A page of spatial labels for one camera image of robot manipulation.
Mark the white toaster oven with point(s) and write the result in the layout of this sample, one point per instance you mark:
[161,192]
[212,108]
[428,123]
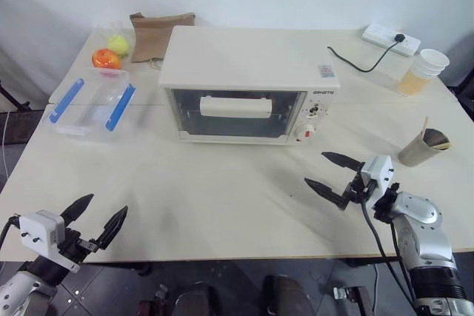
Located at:
[237,53]

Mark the clear plastic bag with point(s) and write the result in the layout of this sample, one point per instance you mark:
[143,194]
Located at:
[114,29]

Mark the yellow-green fruit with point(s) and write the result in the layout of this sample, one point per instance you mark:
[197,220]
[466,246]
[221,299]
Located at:
[118,44]

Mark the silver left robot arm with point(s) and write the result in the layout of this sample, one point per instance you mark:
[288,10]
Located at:
[22,290]

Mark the stack of plastic cups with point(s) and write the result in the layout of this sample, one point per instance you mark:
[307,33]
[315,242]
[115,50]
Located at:
[422,72]

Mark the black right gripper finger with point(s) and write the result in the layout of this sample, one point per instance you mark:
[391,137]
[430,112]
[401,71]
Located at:
[327,194]
[342,160]

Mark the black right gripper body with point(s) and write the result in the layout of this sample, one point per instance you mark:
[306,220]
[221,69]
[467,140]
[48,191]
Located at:
[358,191]

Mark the dark rounded shape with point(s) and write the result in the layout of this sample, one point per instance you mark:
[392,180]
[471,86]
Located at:
[194,301]
[285,295]

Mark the orange round fruit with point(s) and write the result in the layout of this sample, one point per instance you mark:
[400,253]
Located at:
[106,58]

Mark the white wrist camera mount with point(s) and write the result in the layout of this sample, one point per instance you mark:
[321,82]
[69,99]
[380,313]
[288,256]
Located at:
[379,173]
[37,232]

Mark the metal caster wheel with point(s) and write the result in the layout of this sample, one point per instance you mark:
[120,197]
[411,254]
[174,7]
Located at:
[348,295]

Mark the white power strip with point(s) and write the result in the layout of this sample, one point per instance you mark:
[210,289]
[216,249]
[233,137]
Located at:
[381,35]

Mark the white red timer knob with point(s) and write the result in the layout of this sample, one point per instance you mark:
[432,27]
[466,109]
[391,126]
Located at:
[306,133]

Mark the black tripod stand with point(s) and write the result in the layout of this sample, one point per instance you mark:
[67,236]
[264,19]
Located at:
[11,97]

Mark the brown paper bag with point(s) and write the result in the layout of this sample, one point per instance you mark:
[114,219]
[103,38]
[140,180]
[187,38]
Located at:
[152,35]

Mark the black power plug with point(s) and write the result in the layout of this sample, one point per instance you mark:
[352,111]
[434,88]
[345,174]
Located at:
[399,37]

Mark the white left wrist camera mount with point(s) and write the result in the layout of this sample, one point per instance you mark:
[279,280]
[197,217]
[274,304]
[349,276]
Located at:
[37,232]

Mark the glass oven door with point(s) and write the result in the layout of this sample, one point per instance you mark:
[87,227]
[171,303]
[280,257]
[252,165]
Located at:
[185,120]

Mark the printed label sticker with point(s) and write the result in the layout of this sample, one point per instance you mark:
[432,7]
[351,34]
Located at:
[326,71]

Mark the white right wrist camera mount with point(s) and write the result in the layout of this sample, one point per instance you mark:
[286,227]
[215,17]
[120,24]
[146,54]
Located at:
[379,173]

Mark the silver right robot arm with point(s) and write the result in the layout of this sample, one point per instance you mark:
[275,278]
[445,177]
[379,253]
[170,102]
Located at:
[422,216]

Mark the flat wooden stick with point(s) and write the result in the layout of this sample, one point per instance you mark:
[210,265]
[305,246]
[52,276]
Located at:
[442,144]

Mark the clear plastic storage container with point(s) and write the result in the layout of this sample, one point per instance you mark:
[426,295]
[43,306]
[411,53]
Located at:
[90,109]

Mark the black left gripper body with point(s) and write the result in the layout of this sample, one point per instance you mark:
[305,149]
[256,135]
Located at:
[74,245]

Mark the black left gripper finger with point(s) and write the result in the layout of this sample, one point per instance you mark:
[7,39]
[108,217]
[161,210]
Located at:
[77,210]
[113,229]

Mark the blue container clip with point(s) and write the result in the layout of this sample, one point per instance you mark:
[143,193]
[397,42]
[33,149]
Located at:
[67,100]
[120,107]

